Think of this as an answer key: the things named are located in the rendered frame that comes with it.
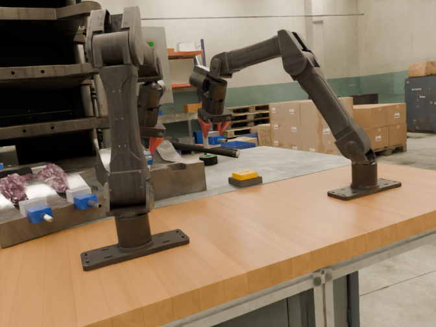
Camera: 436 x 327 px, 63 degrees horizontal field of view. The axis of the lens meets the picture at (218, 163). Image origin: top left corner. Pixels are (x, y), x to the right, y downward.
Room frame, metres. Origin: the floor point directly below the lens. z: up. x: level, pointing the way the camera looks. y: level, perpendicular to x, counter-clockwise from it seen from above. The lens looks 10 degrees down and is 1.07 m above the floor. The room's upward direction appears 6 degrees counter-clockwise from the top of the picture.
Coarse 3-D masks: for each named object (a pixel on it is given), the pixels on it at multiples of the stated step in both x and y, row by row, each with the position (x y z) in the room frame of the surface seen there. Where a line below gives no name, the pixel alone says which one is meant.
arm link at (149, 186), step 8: (104, 184) 0.66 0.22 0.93; (152, 184) 0.68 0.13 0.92; (104, 192) 0.65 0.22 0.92; (152, 192) 0.67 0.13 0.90; (152, 200) 0.66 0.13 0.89; (112, 208) 0.65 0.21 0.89; (120, 208) 0.64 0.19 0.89; (128, 208) 0.64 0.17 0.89; (136, 208) 0.63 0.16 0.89; (144, 208) 0.63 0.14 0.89
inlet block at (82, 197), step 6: (84, 186) 0.90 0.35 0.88; (66, 192) 0.87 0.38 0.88; (72, 192) 0.85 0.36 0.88; (78, 192) 0.86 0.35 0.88; (84, 192) 0.87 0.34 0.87; (90, 192) 0.88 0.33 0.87; (72, 198) 0.84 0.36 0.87; (78, 198) 0.83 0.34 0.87; (84, 198) 0.82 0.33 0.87; (90, 198) 0.83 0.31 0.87; (96, 198) 0.84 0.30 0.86; (78, 204) 0.83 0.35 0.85; (84, 204) 0.82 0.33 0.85; (90, 204) 0.81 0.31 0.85; (96, 204) 0.79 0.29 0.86
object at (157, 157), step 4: (144, 140) 1.36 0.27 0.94; (148, 140) 1.35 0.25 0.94; (144, 144) 1.36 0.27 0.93; (148, 144) 1.34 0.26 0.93; (148, 148) 1.35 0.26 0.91; (156, 152) 1.26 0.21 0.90; (156, 156) 1.24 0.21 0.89; (160, 156) 1.23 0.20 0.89; (152, 160) 1.20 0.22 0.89; (156, 160) 1.22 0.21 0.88; (160, 160) 1.21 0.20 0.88; (164, 160) 1.19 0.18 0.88; (168, 160) 1.17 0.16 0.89
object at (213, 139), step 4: (208, 132) 1.22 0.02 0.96; (212, 132) 1.22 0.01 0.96; (216, 132) 1.23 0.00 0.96; (208, 136) 1.21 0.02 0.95; (212, 136) 1.20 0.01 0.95; (216, 136) 1.18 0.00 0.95; (220, 136) 1.19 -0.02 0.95; (204, 140) 1.23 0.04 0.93; (208, 140) 1.21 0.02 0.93; (212, 140) 1.18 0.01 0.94; (216, 140) 1.18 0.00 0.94; (220, 140) 1.16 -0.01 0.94; (224, 140) 1.13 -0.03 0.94; (204, 144) 1.23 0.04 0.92; (208, 144) 1.21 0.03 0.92; (212, 144) 1.18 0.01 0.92; (216, 144) 1.18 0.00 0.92; (220, 144) 1.23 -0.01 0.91; (208, 148) 1.21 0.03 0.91
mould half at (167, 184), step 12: (168, 144) 1.31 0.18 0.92; (108, 156) 1.20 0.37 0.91; (168, 156) 1.24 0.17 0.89; (180, 156) 1.24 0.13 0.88; (96, 168) 1.36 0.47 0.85; (108, 168) 1.13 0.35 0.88; (156, 168) 1.01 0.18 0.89; (168, 168) 1.01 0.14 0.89; (192, 168) 1.04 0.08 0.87; (156, 180) 0.99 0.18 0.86; (168, 180) 1.01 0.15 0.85; (180, 180) 1.02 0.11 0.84; (192, 180) 1.04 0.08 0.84; (204, 180) 1.06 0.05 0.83; (156, 192) 0.99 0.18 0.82; (168, 192) 1.00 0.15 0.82; (180, 192) 1.02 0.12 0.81; (192, 192) 1.04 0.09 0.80
